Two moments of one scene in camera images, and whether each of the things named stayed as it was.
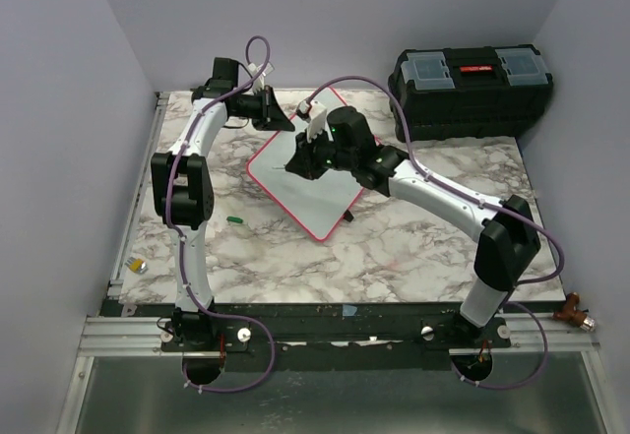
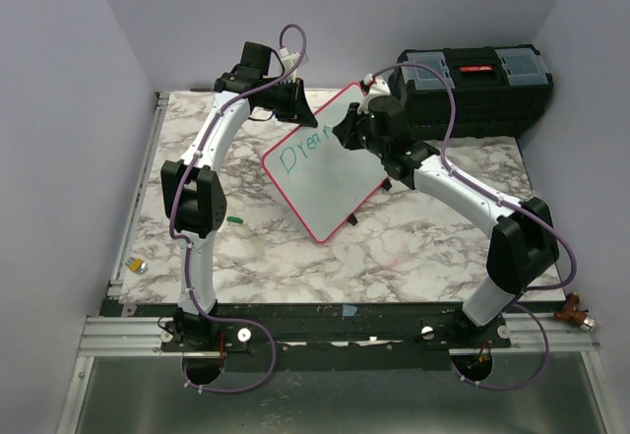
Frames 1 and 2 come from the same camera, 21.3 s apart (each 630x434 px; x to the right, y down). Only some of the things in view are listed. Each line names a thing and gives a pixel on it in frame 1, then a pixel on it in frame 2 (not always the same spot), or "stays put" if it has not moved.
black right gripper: [303, 161] → [345, 131]
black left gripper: [271, 114] → [297, 109]
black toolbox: [469, 93] stays put
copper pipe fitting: [571, 313] stays put
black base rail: [354, 331] stays put
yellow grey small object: [137, 265] stays put
